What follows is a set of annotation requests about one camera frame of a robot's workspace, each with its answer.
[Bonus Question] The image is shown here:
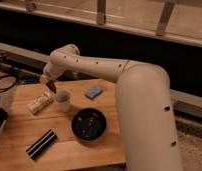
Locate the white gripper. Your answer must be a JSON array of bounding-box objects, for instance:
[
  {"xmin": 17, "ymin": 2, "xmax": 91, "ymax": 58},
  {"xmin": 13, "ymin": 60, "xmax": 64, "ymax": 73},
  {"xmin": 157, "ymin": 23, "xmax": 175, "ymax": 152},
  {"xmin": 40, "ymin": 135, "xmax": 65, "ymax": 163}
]
[{"xmin": 40, "ymin": 64, "xmax": 60, "ymax": 84}]

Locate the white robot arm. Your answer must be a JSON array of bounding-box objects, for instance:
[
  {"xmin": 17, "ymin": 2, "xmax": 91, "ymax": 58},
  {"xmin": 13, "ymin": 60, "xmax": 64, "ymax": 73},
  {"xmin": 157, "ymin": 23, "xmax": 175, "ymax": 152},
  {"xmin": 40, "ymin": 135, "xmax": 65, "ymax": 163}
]
[{"xmin": 41, "ymin": 44, "xmax": 183, "ymax": 171}]

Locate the white ceramic cup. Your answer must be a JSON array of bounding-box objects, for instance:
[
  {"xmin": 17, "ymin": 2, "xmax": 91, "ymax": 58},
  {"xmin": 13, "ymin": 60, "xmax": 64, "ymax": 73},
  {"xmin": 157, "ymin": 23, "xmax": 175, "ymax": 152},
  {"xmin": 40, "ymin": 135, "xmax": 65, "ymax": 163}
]
[{"xmin": 55, "ymin": 90, "xmax": 71, "ymax": 112}]

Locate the white rectangular block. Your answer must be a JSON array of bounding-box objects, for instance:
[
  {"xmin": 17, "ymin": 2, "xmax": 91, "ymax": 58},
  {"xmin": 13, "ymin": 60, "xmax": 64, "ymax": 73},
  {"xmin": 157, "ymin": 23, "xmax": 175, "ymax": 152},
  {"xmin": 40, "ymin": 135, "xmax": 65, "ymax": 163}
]
[{"xmin": 27, "ymin": 92, "xmax": 53, "ymax": 114}]

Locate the blue sponge block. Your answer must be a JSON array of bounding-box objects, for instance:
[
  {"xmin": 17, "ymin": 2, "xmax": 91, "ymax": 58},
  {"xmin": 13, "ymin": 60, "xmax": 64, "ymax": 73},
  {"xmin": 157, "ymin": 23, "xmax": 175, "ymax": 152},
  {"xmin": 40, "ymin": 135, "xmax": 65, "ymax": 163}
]
[{"xmin": 85, "ymin": 86, "xmax": 103, "ymax": 100}]

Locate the wooden board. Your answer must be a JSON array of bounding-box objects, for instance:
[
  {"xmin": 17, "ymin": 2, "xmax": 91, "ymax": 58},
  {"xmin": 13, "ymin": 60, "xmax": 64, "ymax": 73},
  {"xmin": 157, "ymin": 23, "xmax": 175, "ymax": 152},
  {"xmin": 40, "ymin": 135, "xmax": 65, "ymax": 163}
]
[{"xmin": 0, "ymin": 79, "xmax": 125, "ymax": 171}]

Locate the black round bowl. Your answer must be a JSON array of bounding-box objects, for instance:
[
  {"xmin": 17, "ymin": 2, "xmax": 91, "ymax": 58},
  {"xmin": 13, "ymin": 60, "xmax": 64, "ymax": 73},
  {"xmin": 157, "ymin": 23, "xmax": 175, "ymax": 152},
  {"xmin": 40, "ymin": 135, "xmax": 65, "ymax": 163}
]
[{"xmin": 71, "ymin": 108, "xmax": 107, "ymax": 141}]

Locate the black striped rectangular block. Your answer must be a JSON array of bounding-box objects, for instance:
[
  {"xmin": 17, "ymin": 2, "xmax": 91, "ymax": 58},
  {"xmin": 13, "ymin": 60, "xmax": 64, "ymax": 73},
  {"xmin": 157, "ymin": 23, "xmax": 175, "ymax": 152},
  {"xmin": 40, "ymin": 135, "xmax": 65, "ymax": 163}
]
[{"xmin": 26, "ymin": 130, "xmax": 57, "ymax": 160}]

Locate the black cable loop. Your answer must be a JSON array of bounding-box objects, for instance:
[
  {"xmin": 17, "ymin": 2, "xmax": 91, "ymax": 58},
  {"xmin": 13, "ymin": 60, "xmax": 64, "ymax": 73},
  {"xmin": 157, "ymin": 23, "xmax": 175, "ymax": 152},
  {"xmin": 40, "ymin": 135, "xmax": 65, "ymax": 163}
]
[{"xmin": 0, "ymin": 73, "xmax": 19, "ymax": 93}]

